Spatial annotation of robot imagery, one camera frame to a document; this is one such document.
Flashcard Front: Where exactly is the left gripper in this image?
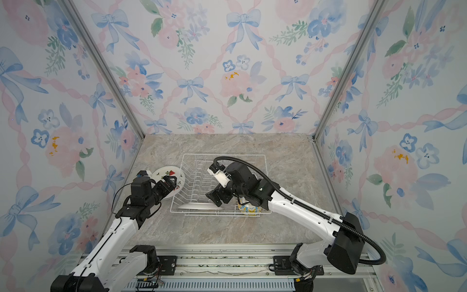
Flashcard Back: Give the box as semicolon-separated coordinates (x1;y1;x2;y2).
146;174;176;209

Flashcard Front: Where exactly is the watermelon pattern plate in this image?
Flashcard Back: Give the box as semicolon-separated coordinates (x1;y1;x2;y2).
151;165;186;200

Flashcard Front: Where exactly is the plain white plate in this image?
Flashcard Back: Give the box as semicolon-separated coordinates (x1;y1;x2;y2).
178;203;222;210

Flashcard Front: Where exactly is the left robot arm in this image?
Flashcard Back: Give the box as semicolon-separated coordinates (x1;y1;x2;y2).
50;172;178;292

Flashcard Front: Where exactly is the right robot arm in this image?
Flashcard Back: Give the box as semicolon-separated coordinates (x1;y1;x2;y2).
206;161;364;276

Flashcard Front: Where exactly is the yellow blue floral bowl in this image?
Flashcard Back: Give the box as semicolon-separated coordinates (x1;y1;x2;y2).
238;204;263;217

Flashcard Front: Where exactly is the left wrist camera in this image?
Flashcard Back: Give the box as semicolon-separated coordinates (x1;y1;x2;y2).
136;170;152;178

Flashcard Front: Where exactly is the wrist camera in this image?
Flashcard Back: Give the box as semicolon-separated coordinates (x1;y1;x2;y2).
207;163;231;188
136;170;152;178

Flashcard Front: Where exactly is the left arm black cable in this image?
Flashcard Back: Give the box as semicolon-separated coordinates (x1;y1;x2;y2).
111;182;134;216

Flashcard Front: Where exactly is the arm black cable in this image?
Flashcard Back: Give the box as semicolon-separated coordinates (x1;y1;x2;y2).
111;182;134;216
212;156;387;266

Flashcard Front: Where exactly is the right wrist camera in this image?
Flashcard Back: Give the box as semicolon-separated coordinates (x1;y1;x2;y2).
207;163;231;188

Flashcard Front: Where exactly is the white wire dish rack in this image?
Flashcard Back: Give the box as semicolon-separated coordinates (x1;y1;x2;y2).
170;153;272;216

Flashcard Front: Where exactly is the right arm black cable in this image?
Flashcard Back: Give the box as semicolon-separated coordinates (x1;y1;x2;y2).
212;156;387;266

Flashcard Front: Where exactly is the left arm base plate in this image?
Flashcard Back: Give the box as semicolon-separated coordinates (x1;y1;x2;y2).
137;255;178;277

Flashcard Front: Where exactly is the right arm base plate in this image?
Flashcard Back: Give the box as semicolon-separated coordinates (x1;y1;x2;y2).
269;255;324;276

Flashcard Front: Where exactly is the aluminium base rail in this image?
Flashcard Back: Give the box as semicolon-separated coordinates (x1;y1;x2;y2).
115;244;383;292

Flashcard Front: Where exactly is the left corner aluminium post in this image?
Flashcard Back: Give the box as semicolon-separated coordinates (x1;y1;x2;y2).
58;0;145;139

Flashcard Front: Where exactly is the corner aluminium post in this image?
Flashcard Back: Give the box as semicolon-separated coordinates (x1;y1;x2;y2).
313;0;386;141
58;0;145;139

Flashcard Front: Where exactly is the right corner aluminium post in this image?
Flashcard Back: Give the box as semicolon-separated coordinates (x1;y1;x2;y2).
313;0;386;141

